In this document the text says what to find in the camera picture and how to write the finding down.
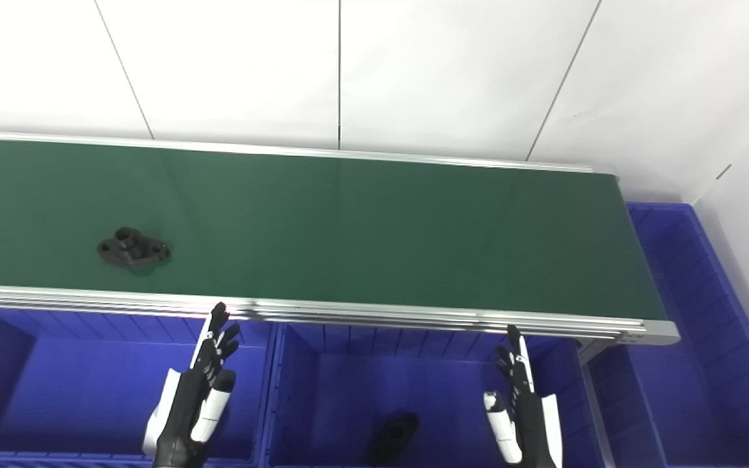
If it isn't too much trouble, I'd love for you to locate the blue plastic bin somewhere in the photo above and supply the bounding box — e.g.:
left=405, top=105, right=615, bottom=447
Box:
left=586, top=203, right=749, bottom=468
left=264, top=322, right=609, bottom=468
left=0, top=307, right=278, bottom=468

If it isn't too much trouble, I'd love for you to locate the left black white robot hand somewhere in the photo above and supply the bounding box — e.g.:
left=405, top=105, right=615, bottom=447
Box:
left=142, top=302, right=242, bottom=468

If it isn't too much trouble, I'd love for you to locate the green conveyor belt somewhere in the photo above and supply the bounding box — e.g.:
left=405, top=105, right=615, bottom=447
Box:
left=0, top=138, right=666, bottom=322
left=0, top=130, right=681, bottom=365

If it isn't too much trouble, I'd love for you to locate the black flange part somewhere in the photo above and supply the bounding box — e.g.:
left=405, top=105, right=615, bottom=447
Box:
left=97, top=227, right=172, bottom=268
left=365, top=411, right=421, bottom=466

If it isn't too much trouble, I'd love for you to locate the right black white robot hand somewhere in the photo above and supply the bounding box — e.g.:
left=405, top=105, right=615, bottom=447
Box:
left=484, top=325, right=564, bottom=468

